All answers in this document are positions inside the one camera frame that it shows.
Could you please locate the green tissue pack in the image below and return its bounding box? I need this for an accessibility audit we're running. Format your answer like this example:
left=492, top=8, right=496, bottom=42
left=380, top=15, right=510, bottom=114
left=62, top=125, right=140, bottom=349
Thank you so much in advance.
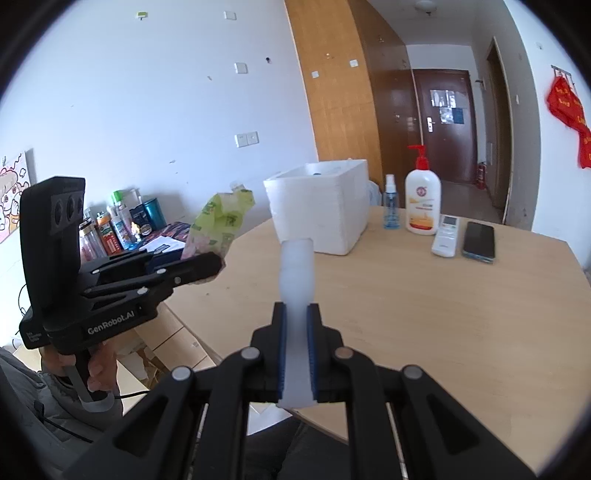
left=181, top=185, right=256, bottom=259

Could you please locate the white translucent foam tube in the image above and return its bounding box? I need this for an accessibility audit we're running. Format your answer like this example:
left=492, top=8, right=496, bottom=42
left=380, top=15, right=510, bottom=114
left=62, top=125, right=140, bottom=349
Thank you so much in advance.
left=279, top=239, right=315, bottom=410

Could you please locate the person's left hand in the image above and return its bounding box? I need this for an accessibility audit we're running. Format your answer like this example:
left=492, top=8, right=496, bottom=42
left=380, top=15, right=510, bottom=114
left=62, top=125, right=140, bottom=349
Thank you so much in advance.
left=43, top=340, right=119, bottom=395

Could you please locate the white styrofoam box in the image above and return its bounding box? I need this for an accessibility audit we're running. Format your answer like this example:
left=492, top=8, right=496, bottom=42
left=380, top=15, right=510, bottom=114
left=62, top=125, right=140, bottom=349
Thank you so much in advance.
left=263, top=159, right=370, bottom=256

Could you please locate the small blue spray bottle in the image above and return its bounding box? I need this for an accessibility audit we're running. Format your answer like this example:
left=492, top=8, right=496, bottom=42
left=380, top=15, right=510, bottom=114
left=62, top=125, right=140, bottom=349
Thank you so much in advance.
left=383, top=174, right=400, bottom=230

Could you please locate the white remote control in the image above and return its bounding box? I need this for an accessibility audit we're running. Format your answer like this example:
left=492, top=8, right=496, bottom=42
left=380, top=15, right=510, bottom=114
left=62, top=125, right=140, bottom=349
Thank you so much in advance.
left=431, top=215, right=461, bottom=258

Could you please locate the black smartphone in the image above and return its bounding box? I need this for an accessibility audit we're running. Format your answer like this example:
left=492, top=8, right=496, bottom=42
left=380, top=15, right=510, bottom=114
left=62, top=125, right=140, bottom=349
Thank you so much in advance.
left=462, top=221, right=496, bottom=264

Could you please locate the white lotion pump bottle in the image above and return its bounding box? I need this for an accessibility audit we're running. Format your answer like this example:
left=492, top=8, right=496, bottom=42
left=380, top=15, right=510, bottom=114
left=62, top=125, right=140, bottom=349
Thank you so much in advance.
left=405, top=145, right=442, bottom=235

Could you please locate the wooden wardrobe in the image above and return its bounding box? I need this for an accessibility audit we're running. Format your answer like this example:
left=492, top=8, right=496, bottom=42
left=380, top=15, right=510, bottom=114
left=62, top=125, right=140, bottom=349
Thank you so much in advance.
left=286, top=0, right=420, bottom=189

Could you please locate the red fire extinguisher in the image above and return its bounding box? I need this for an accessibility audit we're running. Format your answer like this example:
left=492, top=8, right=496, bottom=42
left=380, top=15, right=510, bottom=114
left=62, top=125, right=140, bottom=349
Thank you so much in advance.
left=476, top=162, right=487, bottom=190

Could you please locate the dark brown entrance door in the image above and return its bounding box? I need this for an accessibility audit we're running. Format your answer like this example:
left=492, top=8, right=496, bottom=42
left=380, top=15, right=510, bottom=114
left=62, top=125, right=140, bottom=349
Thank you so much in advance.
left=413, top=69, right=477, bottom=184

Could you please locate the ceiling lamp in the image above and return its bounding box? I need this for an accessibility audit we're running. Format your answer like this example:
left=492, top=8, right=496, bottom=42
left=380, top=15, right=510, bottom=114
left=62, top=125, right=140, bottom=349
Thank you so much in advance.
left=415, top=0, right=438, bottom=16

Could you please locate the red hanging banner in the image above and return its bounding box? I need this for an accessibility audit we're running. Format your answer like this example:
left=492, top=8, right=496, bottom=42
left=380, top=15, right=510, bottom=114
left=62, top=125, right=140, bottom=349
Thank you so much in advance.
left=546, top=65, right=591, bottom=169

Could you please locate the white wall socket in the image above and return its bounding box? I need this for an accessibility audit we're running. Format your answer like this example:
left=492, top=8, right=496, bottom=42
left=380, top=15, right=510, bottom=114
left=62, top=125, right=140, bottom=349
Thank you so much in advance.
left=235, top=131, right=259, bottom=148

